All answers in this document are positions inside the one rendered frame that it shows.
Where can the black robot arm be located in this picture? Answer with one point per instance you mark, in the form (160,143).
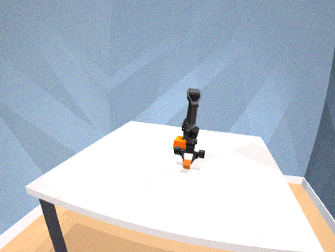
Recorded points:
(189,128)

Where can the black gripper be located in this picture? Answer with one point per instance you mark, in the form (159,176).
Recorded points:
(189,150)

